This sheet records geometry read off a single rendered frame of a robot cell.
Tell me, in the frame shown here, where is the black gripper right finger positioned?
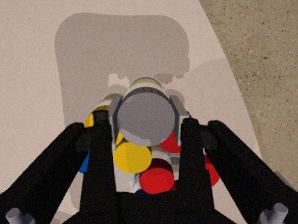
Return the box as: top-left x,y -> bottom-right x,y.
170,95 -> 298,224

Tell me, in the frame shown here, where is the blue-capped bottle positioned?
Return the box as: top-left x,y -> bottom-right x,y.
132,173 -> 151,195
78,154 -> 89,174

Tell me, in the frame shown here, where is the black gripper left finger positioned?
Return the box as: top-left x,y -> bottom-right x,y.
0,96 -> 122,224

